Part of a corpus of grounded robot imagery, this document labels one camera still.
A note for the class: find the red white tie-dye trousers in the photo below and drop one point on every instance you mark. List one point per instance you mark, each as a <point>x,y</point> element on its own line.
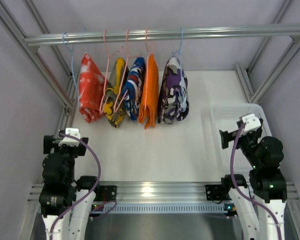
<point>91,89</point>

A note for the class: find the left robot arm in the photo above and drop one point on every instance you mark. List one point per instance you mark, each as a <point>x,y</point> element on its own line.
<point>65,203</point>

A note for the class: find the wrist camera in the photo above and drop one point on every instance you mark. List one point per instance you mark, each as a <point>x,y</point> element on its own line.
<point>251,123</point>
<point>70,137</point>

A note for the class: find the aluminium hanging rail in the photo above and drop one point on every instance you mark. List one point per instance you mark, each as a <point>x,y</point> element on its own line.
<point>247,31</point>

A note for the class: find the frame post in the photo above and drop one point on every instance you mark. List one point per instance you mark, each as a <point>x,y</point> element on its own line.
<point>12,27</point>
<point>272,56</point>

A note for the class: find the right frame post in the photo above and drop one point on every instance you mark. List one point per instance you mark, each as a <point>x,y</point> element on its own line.
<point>272,56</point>

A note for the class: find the yellow olive camouflage trousers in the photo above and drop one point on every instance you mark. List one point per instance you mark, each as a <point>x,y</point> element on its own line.
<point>112,89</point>

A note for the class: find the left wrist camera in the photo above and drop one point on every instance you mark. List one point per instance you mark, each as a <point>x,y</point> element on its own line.
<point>70,137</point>

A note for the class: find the left frame post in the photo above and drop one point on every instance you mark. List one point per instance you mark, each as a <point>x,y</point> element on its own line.
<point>12,27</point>

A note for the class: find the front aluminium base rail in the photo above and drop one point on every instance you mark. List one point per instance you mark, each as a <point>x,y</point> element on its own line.
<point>159,192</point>

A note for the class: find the white slotted cable duct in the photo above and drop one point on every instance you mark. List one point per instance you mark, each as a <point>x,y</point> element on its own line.
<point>168,208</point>

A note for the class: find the blue white patterned trousers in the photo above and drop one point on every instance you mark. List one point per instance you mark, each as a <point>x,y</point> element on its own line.
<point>133,88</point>

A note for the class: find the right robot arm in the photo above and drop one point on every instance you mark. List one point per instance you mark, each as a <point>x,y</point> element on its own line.
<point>260,202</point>

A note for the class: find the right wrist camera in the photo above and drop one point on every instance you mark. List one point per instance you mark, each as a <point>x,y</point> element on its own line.
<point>251,123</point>

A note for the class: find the pink wire hanger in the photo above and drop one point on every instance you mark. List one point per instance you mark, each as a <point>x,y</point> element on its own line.
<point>148,50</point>
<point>118,102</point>
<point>109,55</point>

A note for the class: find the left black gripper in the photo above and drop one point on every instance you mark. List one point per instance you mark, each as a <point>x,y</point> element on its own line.
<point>48,144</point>

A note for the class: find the blue wire hanger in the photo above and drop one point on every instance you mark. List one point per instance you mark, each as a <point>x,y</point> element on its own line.
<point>182,93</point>
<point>72,66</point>

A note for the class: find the purple camouflage trousers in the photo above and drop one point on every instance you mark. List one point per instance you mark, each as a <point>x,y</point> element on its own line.
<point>169,105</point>

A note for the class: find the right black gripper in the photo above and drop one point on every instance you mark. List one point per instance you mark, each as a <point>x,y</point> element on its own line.
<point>225,138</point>

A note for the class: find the orange trousers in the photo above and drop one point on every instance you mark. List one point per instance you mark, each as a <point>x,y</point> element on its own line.
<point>150,94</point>

